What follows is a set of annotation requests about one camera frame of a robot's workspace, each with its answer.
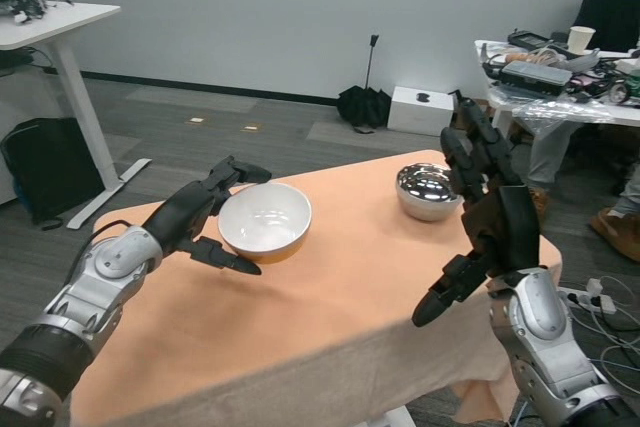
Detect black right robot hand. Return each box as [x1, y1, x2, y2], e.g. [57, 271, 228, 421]
[410, 96, 542, 328]

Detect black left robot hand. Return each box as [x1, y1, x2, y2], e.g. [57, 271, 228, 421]
[141, 155, 274, 277]

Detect white and orange plastic bowl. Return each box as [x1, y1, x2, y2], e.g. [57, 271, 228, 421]
[217, 182, 314, 264]

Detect shiny steel bowl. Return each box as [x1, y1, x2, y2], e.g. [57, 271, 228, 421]
[395, 162, 466, 222]

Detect seated person in grey trousers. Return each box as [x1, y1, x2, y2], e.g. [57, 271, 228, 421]
[527, 0, 640, 263]

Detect white power strip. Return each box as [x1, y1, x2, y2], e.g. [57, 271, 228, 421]
[559, 279, 619, 316]

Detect clear plastic bag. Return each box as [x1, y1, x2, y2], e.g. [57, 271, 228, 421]
[512, 94, 616, 124]

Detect black backpack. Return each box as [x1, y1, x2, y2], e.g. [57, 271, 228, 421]
[0, 116, 107, 232]

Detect white cardboard box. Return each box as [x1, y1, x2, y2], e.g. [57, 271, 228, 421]
[388, 85, 456, 137]

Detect grey hard case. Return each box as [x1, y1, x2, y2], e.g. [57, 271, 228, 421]
[501, 59, 572, 96]

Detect white cluttered desk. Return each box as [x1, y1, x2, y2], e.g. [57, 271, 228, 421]
[473, 39, 640, 148]

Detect white standing desk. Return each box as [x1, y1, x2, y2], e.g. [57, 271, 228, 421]
[0, 1, 153, 231]

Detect orange tablecloth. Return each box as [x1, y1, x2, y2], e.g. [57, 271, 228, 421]
[69, 148, 564, 427]

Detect grey curved plastic part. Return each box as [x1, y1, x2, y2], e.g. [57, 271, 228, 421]
[564, 49, 601, 72]

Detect black folded umbrella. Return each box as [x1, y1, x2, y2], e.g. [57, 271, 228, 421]
[336, 34, 393, 136]

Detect black handheld device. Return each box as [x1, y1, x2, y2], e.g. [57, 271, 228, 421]
[507, 29, 556, 51]

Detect white paper cup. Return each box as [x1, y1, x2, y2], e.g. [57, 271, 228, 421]
[568, 25, 596, 54]

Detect black power adapter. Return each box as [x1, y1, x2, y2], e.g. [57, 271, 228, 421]
[0, 49, 39, 71]

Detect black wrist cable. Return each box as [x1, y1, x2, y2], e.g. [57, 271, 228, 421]
[92, 219, 131, 244]

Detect white floor cables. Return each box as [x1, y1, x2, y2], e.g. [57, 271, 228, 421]
[569, 274, 640, 383]

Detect tangled black cables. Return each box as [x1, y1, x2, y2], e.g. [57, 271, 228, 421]
[564, 59, 640, 108]

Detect blue floor cable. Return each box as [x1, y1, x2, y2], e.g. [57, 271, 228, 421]
[509, 399, 532, 427]

